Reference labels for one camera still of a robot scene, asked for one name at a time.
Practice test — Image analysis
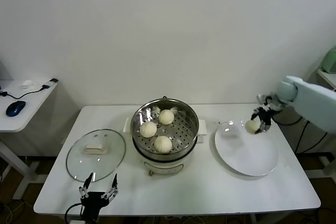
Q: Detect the blue computer mouse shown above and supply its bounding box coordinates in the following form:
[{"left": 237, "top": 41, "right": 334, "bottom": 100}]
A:
[{"left": 5, "top": 100, "right": 26, "bottom": 117}]

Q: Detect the white side desk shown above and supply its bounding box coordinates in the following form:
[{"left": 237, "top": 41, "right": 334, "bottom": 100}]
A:
[{"left": 0, "top": 79, "right": 79, "bottom": 200}]

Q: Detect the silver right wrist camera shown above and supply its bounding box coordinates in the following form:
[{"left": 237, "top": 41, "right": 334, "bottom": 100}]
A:
[{"left": 257, "top": 93, "right": 285, "bottom": 111}]

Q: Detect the white round plate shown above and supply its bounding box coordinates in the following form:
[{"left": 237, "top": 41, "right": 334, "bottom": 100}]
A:
[{"left": 214, "top": 120, "right": 279, "bottom": 177}]

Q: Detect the black desk cable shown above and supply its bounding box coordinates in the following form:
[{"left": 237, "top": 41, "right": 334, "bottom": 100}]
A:
[{"left": 0, "top": 78, "right": 58, "bottom": 99}]

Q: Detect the white side shelf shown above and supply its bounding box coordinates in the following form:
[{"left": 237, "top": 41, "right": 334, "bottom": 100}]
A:
[{"left": 316, "top": 68, "right": 336, "bottom": 89}]

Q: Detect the perforated steel steamer basket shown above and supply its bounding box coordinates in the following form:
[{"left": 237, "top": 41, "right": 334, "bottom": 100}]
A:
[{"left": 130, "top": 99, "right": 200, "bottom": 156}]

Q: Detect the mint green appliance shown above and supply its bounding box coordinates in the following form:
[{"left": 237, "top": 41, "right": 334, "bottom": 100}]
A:
[{"left": 321, "top": 47, "right": 336, "bottom": 74}]

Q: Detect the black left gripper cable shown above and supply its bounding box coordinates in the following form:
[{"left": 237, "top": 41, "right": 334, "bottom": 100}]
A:
[{"left": 64, "top": 202, "right": 83, "bottom": 224}]

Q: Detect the cream electric pot base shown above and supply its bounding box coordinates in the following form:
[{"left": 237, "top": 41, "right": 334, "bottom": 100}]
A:
[{"left": 122, "top": 118, "right": 208, "bottom": 177}]

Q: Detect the black power adapter cable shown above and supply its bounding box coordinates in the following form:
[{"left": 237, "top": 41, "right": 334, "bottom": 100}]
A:
[{"left": 293, "top": 120, "right": 329, "bottom": 154}]

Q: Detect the white steamed baozi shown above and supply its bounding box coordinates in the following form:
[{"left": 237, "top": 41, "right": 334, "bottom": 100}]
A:
[
  {"left": 158, "top": 109, "right": 175, "bottom": 125},
  {"left": 245, "top": 120, "right": 259, "bottom": 134},
  {"left": 139, "top": 122, "right": 158, "bottom": 138},
  {"left": 153, "top": 135, "right": 173, "bottom": 154}
]

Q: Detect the glass lid with cream handle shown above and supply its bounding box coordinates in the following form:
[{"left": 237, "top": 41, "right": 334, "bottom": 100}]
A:
[{"left": 65, "top": 129, "right": 127, "bottom": 183}]

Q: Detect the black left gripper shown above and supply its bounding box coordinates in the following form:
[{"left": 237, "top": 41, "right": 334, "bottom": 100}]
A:
[{"left": 78, "top": 173, "right": 119, "bottom": 221}]

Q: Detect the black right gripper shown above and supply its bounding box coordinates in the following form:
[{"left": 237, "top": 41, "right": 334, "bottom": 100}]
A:
[{"left": 250, "top": 106, "right": 278, "bottom": 134}]

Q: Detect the white crumpled tissue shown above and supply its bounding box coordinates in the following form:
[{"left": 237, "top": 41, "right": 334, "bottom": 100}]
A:
[{"left": 20, "top": 79, "right": 37, "bottom": 90}]

